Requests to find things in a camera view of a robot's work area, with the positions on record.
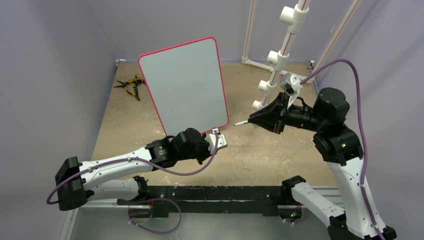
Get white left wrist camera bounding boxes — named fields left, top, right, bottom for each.
left=205, top=128, right=228, bottom=152

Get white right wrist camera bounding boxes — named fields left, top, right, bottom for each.
left=279, top=73, right=303, bottom=109

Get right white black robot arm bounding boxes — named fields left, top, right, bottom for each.
left=247, top=87, right=397, bottom=240

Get white PVC pipe frame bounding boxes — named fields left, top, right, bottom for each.
left=241, top=0, right=362, bottom=112

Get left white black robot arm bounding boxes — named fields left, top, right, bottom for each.
left=46, top=128, right=228, bottom=211

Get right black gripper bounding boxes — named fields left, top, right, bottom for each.
left=249, top=90, right=325, bottom=132

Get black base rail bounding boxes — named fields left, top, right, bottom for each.
left=117, top=184, right=311, bottom=220

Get black whiteboard marker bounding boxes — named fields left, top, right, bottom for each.
left=233, top=120, right=249, bottom=126

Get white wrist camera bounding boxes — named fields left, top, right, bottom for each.
left=205, top=128, right=228, bottom=152
left=279, top=73, right=303, bottom=109

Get pink framed whiteboard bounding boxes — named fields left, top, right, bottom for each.
left=137, top=36, right=230, bottom=136

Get yellow black pliers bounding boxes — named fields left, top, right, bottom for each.
left=113, top=75, right=146, bottom=101

